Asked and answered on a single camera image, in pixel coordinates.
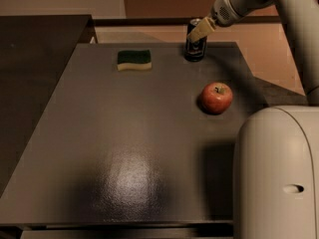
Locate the red apple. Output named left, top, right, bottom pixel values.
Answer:
left=199, top=82, right=233, bottom=115

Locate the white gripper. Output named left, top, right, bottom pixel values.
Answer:
left=187, top=0, right=242, bottom=43

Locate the dark pepsi can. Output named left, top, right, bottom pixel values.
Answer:
left=184, top=18, right=206, bottom=62

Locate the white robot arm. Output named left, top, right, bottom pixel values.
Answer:
left=188, top=0, right=319, bottom=239

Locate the green and yellow sponge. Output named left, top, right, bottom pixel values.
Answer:
left=117, top=50, right=152, bottom=71

